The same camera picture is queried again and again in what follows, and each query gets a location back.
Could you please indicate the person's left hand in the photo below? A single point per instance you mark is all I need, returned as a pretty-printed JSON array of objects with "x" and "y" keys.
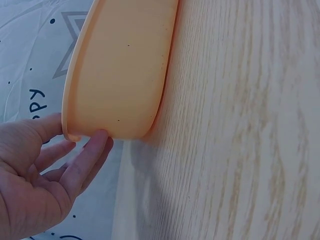
[{"x": 27, "y": 190}]

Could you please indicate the orange plastic bowl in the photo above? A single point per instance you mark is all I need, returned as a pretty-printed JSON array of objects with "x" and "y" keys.
[{"x": 120, "y": 75}]

